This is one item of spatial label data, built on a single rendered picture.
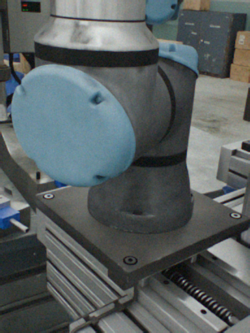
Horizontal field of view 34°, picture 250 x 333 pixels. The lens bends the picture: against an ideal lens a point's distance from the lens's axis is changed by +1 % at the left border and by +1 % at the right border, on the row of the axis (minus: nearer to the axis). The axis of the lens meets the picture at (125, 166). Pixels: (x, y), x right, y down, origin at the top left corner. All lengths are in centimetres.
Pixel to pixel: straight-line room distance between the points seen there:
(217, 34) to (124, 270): 764
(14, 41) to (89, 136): 149
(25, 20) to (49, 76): 148
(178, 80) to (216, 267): 25
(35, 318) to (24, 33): 113
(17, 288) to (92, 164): 81
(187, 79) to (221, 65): 749
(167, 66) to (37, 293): 83
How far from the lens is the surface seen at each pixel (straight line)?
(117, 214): 52
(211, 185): 128
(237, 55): 793
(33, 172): 108
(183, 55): 49
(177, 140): 51
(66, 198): 61
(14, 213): 93
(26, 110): 38
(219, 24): 801
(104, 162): 35
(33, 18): 184
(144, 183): 51
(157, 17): 80
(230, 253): 69
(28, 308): 119
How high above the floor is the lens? 132
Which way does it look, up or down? 22 degrees down
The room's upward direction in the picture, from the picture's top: 3 degrees clockwise
